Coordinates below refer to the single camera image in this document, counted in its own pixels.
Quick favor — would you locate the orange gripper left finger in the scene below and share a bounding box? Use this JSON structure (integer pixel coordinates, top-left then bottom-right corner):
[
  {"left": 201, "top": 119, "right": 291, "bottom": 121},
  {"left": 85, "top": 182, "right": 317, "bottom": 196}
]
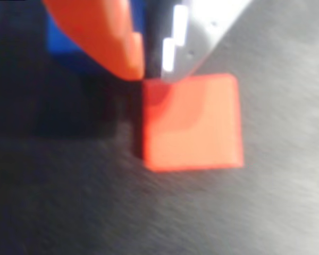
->
[{"left": 41, "top": 0, "right": 145, "bottom": 81}]

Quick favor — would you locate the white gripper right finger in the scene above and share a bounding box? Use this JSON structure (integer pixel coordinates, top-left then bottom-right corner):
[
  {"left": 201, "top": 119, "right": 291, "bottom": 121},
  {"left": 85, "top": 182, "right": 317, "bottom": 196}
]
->
[{"left": 159, "top": 0, "right": 254, "bottom": 82}]

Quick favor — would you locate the red cube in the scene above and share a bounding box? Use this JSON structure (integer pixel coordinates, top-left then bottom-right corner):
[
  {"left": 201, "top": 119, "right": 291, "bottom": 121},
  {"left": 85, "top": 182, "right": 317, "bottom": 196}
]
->
[{"left": 141, "top": 73, "right": 245, "bottom": 173}]

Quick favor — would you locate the blue cube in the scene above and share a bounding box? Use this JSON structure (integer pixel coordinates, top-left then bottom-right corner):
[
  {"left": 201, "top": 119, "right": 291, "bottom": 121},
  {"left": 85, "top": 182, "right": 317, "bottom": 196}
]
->
[{"left": 46, "top": 10, "right": 110, "bottom": 78}]

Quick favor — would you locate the black table mat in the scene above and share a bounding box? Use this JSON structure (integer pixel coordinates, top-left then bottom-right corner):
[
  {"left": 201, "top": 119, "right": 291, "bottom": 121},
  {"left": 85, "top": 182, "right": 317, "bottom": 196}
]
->
[{"left": 0, "top": 0, "right": 319, "bottom": 255}]

